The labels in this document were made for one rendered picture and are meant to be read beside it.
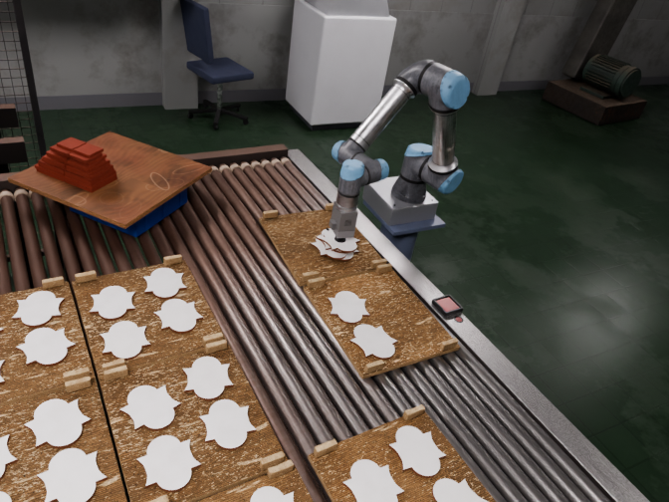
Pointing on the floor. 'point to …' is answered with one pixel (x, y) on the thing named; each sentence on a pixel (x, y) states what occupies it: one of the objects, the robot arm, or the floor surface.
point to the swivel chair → (219, 70)
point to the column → (404, 236)
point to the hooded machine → (337, 61)
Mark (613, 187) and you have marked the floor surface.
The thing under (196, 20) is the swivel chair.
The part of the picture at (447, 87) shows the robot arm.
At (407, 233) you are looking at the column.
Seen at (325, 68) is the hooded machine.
